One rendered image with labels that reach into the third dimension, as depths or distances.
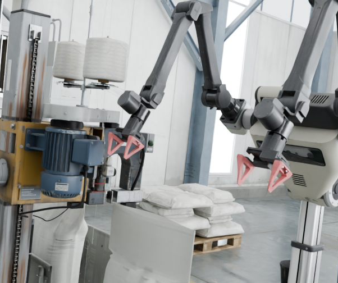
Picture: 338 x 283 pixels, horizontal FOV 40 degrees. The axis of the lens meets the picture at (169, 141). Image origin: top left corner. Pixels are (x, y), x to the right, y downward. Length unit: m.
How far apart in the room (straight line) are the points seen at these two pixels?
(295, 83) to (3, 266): 1.30
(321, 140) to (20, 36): 1.18
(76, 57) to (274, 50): 7.93
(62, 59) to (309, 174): 1.10
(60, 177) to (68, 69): 0.51
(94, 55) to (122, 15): 5.32
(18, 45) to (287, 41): 8.57
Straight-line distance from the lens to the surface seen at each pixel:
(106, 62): 1.78
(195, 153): 8.02
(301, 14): 10.58
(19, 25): 1.91
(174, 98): 7.74
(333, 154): 1.80
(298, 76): 1.33
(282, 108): 1.26
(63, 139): 1.70
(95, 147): 1.69
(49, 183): 1.73
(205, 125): 7.75
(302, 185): 1.99
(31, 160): 1.87
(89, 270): 2.84
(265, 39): 9.53
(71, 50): 2.02
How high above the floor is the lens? 1.42
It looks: 3 degrees down
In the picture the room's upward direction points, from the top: 6 degrees clockwise
